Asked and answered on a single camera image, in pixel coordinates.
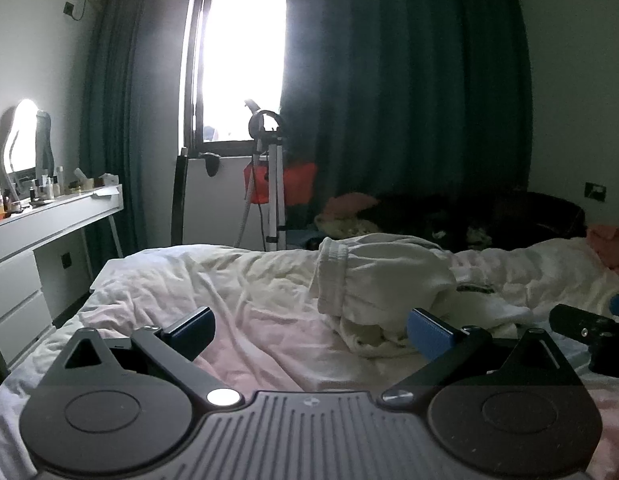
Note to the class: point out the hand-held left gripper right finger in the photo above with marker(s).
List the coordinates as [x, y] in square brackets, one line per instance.
[429, 332]

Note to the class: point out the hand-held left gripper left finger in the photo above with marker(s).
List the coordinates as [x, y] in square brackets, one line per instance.
[192, 331]

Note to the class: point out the white zip sweatshirt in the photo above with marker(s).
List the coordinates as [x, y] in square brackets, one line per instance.
[389, 280]

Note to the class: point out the white pink bed blanket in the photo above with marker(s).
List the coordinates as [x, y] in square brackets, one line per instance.
[229, 290]

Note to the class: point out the pink crumpled garment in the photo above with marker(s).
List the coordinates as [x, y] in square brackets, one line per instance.
[609, 245]

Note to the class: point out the dark cloth pile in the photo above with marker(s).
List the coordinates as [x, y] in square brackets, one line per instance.
[489, 220]

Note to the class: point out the beige patterned cloth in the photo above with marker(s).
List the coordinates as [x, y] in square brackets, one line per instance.
[344, 225]

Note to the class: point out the pink cloth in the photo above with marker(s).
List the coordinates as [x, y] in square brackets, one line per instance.
[349, 205]

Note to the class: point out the silver tripod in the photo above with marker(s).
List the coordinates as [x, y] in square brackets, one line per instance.
[274, 185]

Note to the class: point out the white tissue box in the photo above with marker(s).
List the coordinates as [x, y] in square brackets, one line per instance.
[108, 181]

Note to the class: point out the red bag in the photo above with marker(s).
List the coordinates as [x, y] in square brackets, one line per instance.
[297, 185]

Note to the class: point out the beige container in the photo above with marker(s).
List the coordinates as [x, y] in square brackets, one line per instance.
[83, 182]

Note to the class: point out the white dressing table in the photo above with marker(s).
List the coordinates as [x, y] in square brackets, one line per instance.
[29, 240]

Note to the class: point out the row of cosmetic bottles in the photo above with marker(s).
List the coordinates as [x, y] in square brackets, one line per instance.
[36, 190]

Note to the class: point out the black headphones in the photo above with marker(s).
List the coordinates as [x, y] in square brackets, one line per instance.
[265, 119]

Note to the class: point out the wide teal curtain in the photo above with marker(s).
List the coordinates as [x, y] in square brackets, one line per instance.
[414, 85]

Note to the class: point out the lit wavy vanity mirror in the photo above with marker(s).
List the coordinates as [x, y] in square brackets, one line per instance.
[23, 135]

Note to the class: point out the bright window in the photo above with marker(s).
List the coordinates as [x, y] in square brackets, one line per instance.
[239, 60]

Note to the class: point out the black wall socket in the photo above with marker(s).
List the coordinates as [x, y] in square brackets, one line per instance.
[595, 192]

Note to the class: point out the black upright frame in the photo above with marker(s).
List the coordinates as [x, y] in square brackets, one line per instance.
[178, 200]

